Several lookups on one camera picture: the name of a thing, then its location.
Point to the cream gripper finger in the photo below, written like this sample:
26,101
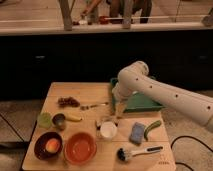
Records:
119,109

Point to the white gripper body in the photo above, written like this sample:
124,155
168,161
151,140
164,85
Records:
121,93

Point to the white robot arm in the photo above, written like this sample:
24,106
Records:
134,78

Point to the red bowl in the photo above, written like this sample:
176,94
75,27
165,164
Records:
80,148

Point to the dark brown bowl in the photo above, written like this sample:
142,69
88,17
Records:
39,148

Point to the green plastic tray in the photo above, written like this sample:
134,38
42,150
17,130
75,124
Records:
138,102

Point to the white cup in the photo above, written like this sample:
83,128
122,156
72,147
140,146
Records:
108,130

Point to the blue sponge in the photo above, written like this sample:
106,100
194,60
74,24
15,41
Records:
137,133

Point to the green cucumber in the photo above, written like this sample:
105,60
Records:
151,127

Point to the yellow banana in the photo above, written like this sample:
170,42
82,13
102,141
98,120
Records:
73,118

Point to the bunch of dark grapes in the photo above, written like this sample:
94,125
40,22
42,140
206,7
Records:
68,101

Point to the orange peach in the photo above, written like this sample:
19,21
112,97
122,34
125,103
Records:
52,145

